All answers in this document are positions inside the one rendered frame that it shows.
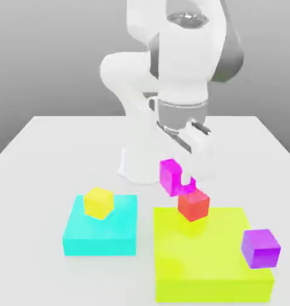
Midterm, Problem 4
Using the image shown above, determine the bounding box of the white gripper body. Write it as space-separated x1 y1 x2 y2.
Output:
156 121 218 183

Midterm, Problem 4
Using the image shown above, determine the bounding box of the small magenta cube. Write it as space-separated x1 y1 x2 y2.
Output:
159 158 198 197

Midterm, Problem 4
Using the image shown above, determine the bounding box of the small red cube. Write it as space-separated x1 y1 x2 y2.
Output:
177 188 211 223

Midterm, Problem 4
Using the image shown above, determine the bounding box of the small yellow cube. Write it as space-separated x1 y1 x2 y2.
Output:
84 186 115 221

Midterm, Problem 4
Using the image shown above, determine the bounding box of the small purple cube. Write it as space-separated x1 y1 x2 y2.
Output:
240 228 282 270

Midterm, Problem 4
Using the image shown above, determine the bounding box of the large yellow-green box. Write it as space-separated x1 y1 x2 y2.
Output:
153 207 276 304

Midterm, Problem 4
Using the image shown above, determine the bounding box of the large cyan box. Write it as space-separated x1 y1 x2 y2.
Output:
61 194 138 257

